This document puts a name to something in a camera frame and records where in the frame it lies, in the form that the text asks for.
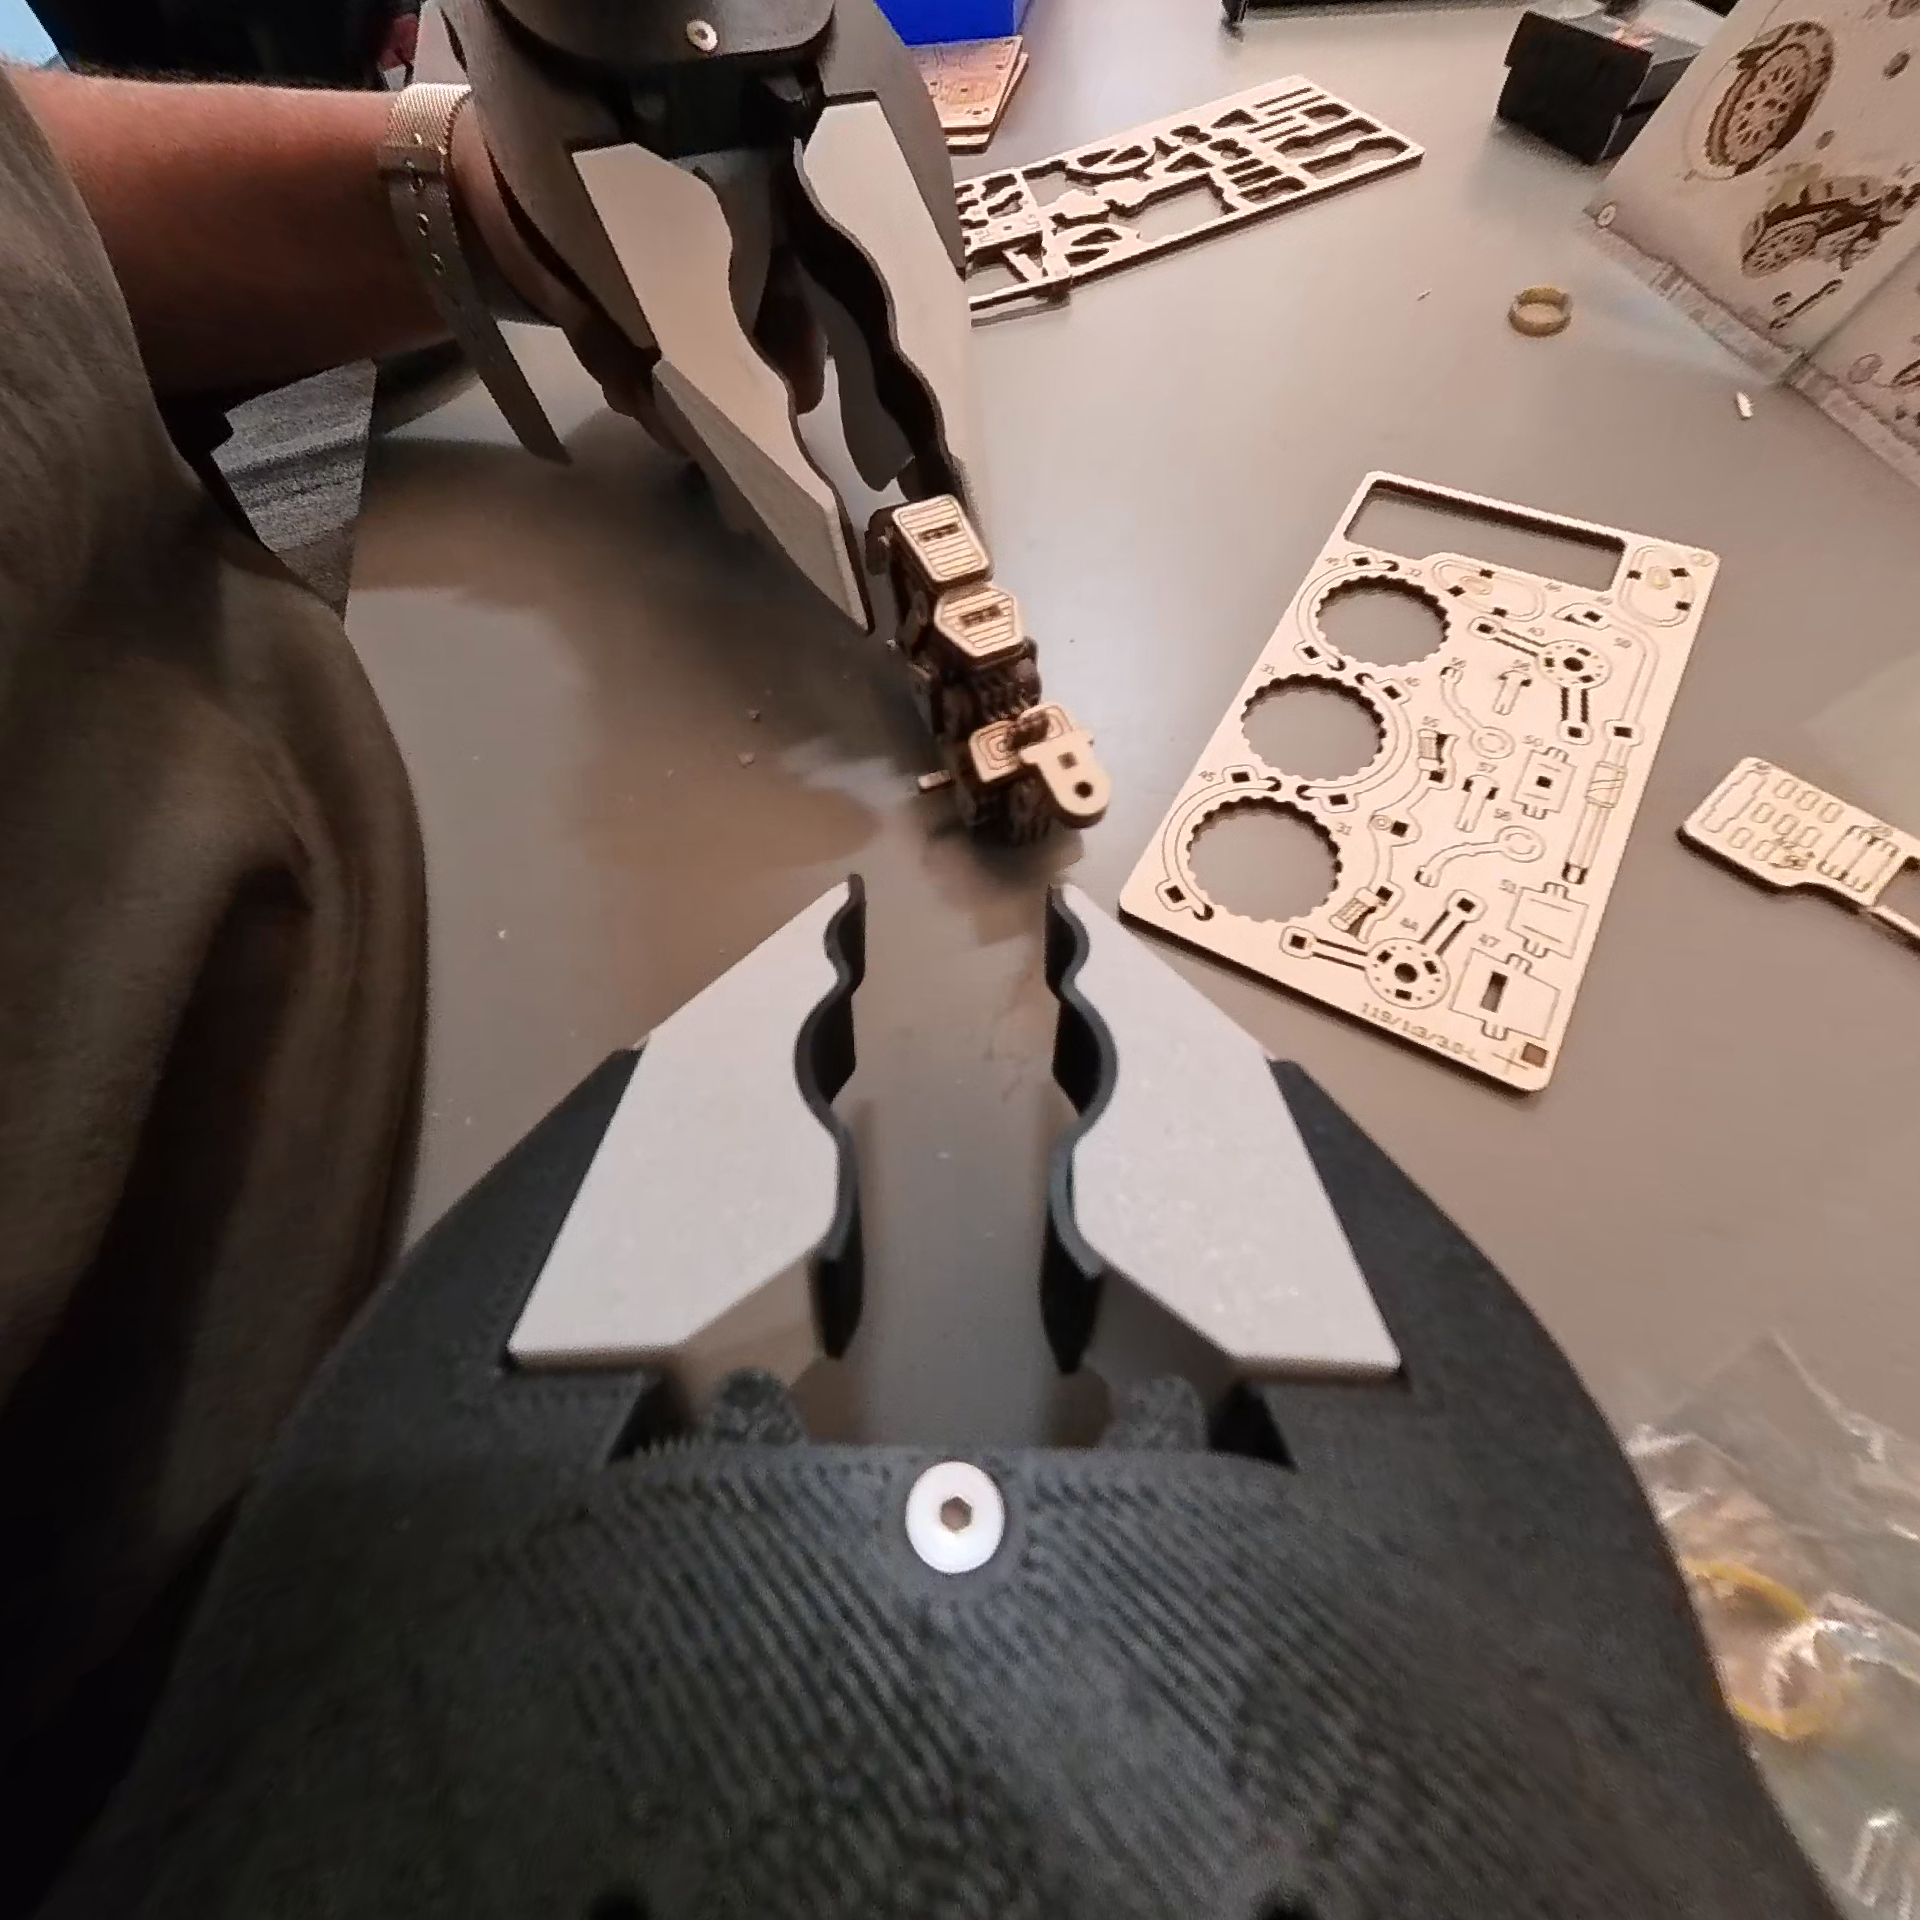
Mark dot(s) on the blue box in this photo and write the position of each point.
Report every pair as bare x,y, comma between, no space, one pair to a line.
955,19

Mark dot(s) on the wooden puzzle sheet round holes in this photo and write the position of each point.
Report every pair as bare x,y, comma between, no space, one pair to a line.
1514,837

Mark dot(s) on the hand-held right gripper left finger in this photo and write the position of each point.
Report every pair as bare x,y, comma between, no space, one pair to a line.
706,1187

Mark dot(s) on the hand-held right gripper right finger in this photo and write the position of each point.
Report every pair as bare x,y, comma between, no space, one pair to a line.
1215,1201

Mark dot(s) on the black box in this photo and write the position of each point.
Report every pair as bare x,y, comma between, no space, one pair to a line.
1578,84

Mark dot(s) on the silver mesh wristwatch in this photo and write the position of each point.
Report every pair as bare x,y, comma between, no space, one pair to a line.
426,128

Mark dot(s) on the small wooden puzzle sheet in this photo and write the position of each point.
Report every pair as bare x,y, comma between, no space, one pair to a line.
1786,834

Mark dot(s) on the printed instruction booklet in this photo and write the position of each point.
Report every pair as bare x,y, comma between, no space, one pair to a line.
1798,180

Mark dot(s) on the clear plastic parts bag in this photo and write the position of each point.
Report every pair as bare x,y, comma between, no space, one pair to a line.
1798,1622

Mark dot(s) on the grey desk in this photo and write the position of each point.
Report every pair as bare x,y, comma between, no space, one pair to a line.
1200,402

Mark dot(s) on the wooden model motorcycle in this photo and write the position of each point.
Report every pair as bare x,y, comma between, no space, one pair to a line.
975,620

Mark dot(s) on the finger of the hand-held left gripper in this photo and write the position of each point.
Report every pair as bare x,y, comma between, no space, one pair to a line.
925,330
693,286

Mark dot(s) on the person's left hand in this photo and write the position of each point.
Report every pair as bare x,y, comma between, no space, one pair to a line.
557,240

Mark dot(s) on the stack of wooden sheets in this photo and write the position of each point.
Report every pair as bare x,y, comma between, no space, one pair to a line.
968,91

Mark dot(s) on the wooden puzzle sheet many cutouts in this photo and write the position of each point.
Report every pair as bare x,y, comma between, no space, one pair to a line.
1200,180

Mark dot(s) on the person's left forearm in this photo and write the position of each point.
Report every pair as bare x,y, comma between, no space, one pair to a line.
226,228

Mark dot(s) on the person's olive clothing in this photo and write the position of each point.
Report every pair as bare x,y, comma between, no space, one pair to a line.
150,900

